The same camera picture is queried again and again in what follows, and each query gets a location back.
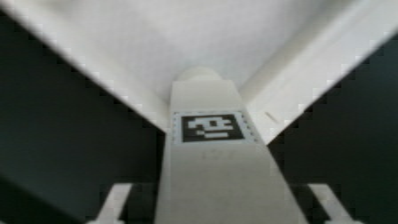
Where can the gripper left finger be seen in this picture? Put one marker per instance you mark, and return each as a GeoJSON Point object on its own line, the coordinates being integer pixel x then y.
{"type": "Point", "coordinates": [128, 205]}

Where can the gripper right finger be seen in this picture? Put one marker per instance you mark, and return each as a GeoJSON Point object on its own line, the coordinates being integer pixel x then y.
{"type": "Point", "coordinates": [320, 205]}

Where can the white desk leg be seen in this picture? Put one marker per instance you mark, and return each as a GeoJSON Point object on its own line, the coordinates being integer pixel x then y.
{"type": "Point", "coordinates": [222, 187]}

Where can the white desk top tray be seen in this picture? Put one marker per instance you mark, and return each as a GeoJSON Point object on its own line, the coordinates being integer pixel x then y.
{"type": "Point", "coordinates": [282, 45]}

